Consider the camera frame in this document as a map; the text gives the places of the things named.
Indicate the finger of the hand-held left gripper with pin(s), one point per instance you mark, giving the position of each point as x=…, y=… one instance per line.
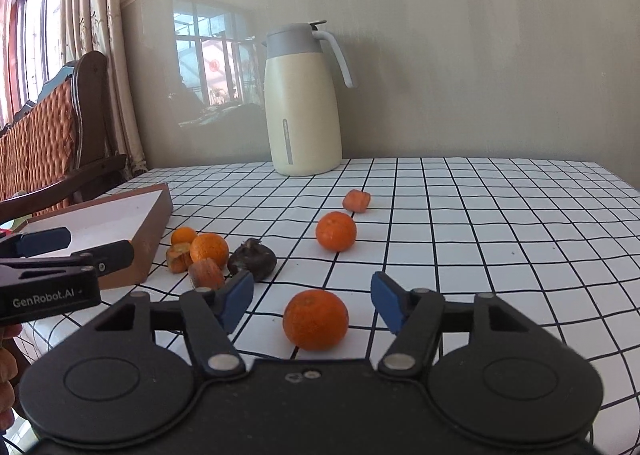
x=111, y=255
x=42, y=240

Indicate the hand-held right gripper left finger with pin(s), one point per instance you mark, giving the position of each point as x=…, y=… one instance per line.
x=237, y=299

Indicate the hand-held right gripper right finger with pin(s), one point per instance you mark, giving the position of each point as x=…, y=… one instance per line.
x=386, y=296

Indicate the dark water chestnut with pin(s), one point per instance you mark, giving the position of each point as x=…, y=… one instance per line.
x=252, y=262

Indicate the brown-edged white tray box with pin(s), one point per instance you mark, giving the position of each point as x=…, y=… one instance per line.
x=147, y=235

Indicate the large orange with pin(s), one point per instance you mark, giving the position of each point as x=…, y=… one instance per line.
x=315, y=320

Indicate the person's left hand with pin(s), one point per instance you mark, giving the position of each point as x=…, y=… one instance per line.
x=6, y=365

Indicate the orange carrot piece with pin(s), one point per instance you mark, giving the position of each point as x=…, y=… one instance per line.
x=357, y=201
x=206, y=275

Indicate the small orange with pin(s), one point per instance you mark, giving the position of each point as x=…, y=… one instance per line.
x=183, y=236

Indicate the wooden woven-back sofa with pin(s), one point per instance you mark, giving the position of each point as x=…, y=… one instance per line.
x=45, y=135

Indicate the white checked tablecloth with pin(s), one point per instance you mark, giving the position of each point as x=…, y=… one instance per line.
x=500, y=235

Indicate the cream thermos jug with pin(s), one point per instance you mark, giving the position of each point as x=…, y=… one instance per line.
x=300, y=110

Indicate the red-framed window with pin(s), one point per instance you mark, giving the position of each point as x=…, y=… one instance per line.
x=35, y=25

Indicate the beige embroidered curtain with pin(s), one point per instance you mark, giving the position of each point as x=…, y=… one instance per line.
x=100, y=10

